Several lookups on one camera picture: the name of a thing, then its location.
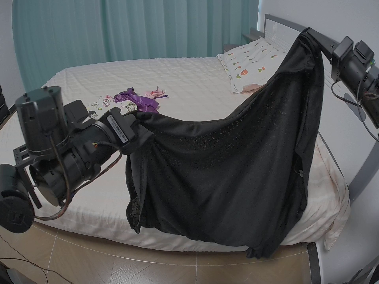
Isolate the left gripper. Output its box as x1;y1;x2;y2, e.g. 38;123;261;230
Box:
69;108;137;171

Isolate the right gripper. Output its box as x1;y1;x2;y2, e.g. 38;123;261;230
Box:
332;36;374;95

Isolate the black T-shirt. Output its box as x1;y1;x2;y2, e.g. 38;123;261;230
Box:
126;30;325;260

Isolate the bed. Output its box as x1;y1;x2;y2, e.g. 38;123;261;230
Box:
0;14;379;284

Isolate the white printed pyjama garment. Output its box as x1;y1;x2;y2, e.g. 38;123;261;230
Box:
89;95;140;121

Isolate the purple garment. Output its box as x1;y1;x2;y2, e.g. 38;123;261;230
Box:
114;88;160;114

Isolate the pink garment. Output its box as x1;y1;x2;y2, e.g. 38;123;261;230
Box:
144;85;170;99

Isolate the white printed pillow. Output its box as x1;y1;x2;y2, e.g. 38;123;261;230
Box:
217;38;289;94

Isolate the grey bedside table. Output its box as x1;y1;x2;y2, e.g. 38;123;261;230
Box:
223;27;264;52

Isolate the blue-green curtain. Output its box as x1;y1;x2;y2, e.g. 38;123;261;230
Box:
12;0;261;92

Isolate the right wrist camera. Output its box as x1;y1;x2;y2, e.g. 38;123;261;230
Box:
355;40;375;66

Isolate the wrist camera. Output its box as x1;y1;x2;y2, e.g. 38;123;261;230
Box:
355;40;375;66
64;99;98;129

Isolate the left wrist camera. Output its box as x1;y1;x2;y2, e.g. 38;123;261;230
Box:
64;99;98;129

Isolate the thin black cable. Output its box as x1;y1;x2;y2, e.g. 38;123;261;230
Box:
0;234;74;284

